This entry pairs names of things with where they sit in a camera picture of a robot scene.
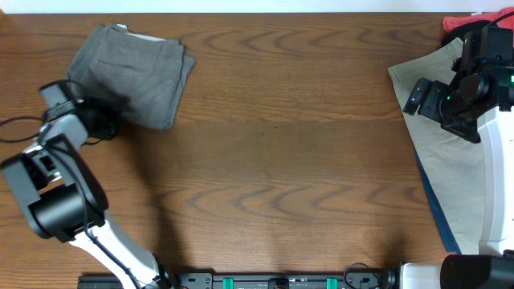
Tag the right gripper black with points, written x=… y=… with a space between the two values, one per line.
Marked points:
x=430 y=109

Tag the black garment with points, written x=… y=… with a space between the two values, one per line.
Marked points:
x=460 y=31

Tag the grey shorts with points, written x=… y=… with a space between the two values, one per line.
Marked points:
x=142 y=77

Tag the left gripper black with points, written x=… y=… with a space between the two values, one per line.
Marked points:
x=114 y=108

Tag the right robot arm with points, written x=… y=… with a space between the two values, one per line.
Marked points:
x=458 y=107

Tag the red garment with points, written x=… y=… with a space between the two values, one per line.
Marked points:
x=451 y=23

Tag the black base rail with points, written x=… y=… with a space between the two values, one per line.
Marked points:
x=357 y=276

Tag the beige khaki shorts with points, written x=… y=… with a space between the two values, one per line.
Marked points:
x=453 y=165

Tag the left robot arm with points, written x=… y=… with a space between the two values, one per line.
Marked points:
x=60 y=197

